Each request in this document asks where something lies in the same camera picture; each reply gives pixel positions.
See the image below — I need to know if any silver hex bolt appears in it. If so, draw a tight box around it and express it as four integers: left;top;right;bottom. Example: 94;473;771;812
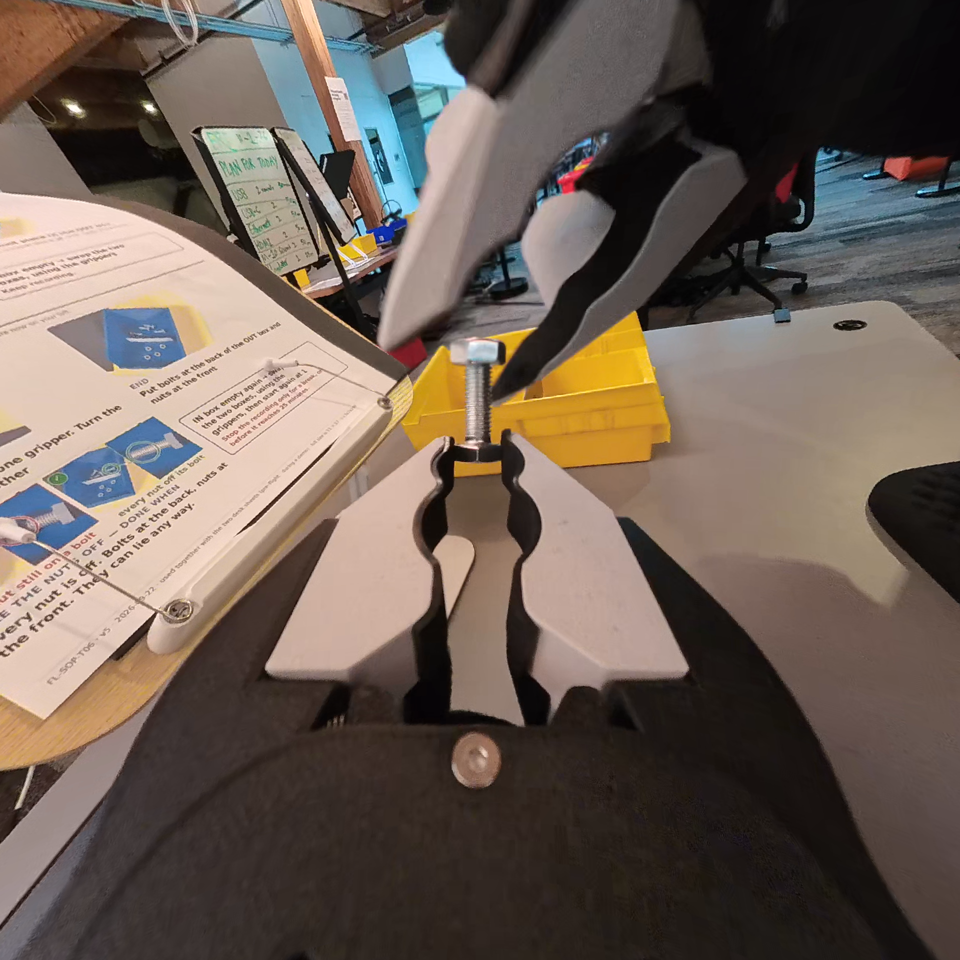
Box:
448;337;507;447

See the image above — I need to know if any white ledge bar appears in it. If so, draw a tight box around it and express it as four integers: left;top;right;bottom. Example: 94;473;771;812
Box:
146;401;395;656

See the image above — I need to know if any thin elastic cord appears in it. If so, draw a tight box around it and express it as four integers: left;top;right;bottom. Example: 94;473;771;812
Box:
0;516;195;622
264;357;393;408

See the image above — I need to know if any yellow plastic bin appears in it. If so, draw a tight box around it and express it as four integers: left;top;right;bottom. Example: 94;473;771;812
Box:
401;311;672;470

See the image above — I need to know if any slanted wooden beam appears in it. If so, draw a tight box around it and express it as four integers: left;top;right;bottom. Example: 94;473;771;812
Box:
279;0;385;230

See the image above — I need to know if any paper sign on beam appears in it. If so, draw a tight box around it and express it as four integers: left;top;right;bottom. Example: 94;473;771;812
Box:
325;75;363;142

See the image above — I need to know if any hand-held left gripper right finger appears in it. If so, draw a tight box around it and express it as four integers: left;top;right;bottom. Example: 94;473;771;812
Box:
499;429;691;710

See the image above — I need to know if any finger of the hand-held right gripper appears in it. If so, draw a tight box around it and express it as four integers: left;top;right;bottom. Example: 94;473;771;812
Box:
489;133;753;405
375;0;712;352

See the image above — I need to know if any black office chair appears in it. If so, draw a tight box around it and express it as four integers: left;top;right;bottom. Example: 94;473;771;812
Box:
686;146;819;322

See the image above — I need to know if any instruction sheet on stand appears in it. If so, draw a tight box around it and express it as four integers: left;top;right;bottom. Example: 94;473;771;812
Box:
0;191;416;774

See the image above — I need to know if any whiteboard easel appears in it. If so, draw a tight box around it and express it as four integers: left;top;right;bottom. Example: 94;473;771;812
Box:
268;126;361;249
189;124;322;280

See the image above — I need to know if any printed instruction sheet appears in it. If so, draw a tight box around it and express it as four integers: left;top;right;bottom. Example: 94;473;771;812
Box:
0;191;396;723

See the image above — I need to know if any black mesh chair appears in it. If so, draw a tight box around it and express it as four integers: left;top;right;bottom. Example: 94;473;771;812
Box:
868;461;960;601

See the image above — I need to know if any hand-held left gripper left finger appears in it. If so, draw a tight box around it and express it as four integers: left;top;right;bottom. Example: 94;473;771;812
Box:
263;437;456;717

